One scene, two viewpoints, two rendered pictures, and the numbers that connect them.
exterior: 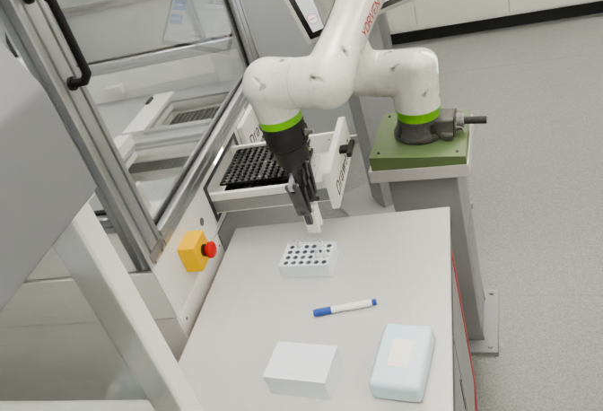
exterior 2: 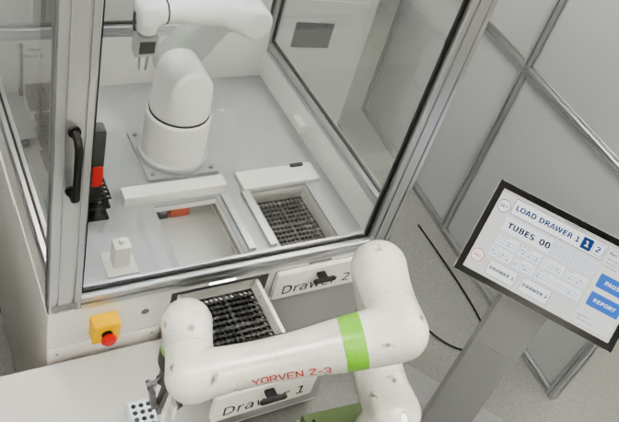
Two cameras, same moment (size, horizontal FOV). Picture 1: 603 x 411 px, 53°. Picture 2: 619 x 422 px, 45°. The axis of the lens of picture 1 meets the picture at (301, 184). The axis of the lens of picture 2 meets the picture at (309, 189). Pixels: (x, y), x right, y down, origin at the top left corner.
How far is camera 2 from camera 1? 1.14 m
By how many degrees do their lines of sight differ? 26
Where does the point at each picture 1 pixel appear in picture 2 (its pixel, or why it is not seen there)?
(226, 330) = (52, 394)
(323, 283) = not seen: outside the picture
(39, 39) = (61, 158)
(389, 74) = (367, 394)
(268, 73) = (174, 323)
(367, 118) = (464, 360)
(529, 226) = not seen: outside the picture
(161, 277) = (52, 322)
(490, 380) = not seen: outside the picture
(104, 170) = (53, 247)
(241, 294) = (97, 384)
